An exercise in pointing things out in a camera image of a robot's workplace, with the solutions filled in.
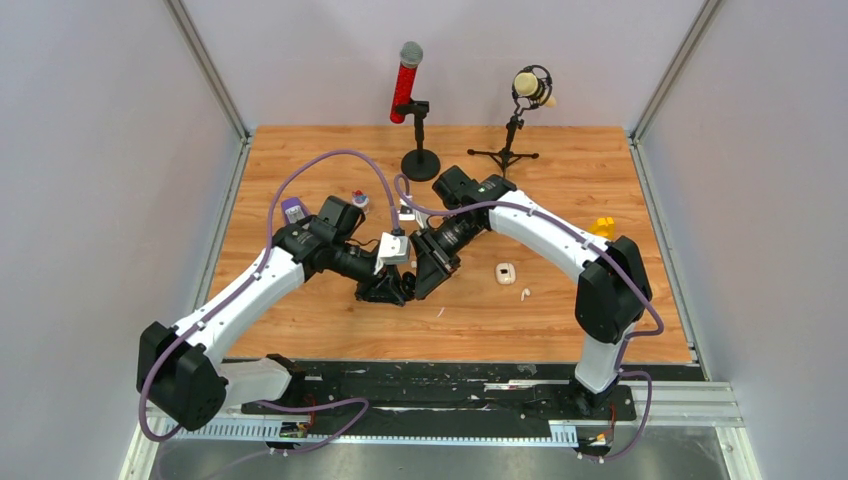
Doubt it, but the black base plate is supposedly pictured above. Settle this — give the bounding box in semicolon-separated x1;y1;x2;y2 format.
237;360;637;439

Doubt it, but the small clown figurine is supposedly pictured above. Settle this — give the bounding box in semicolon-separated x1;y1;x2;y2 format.
351;190;370;213

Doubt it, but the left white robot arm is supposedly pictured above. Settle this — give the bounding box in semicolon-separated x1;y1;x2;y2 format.
137;196;412;431

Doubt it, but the white earbud charging case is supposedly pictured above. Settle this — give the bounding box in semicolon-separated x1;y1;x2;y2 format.
495;262;517;285

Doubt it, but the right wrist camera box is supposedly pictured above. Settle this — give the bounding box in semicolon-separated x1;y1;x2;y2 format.
398;204;428;228

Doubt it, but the red glitter microphone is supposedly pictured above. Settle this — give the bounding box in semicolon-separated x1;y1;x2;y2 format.
389;41;424;124

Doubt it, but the black tripod mic stand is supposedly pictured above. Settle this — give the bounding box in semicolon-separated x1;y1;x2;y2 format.
467;106;540;178

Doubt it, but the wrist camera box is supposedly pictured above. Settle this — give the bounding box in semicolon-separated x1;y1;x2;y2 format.
398;204;428;228
374;232;410;273

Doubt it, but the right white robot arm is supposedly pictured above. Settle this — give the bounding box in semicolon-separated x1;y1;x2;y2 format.
405;166;652;418

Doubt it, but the purple metronome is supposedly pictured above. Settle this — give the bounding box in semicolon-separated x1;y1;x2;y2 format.
280;197;311;225

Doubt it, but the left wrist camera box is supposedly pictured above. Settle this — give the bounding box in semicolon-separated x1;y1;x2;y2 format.
374;232;410;273

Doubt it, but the yellow stacking toy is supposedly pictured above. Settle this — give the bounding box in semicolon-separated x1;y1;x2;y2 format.
588;216;616;240

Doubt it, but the beige condenser microphone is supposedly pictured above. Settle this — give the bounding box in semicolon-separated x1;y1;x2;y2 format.
512;65;557;111

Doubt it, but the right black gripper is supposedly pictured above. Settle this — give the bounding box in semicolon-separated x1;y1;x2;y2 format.
409;215;483;301

